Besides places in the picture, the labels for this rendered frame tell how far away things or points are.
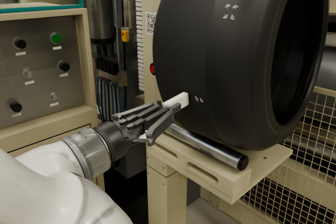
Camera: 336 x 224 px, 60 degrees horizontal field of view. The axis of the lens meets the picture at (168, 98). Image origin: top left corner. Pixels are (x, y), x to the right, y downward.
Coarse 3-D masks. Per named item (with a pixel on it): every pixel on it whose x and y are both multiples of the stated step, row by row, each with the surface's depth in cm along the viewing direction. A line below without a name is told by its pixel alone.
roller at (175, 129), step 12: (168, 132) 96; (180, 132) 92; (192, 132) 90; (192, 144) 89; (204, 144) 85; (216, 144) 83; (216, 156) 82; (228, 156) 79; (240, 156) 78; (240, 168) 78
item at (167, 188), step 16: (144, 0) 99; (144, 16) 101; (144, 32) 104; (144, 48) 106; (144, 64) 108; (144, 80) 111; (144, 96) 114; (160, 96) 106; (160, 160) 117; (160, 176) 120; (176, 176) 122; (160, 192) 123; (176, 192) 125; (160, 208) 127; (176, 208) 129
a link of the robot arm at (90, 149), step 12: (84, 132) 52; (96, 132) 53; (72, 144) 49; (84, 144) 49; (96, 144) 50; (84, 156) 48; (96, 156) 49; (108, 156) 51; (84, 168) 48; (96, 168) 50; (108, 168) 53
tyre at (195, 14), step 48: (192, 0) 63; (240, 0) 56; (288, 0) 97; (192, 48) 63; (240, 48) 57; (288, 48) 103; (192, 96) 67; (240, 96) 60; (288, 96) 100; (240, 144) 72
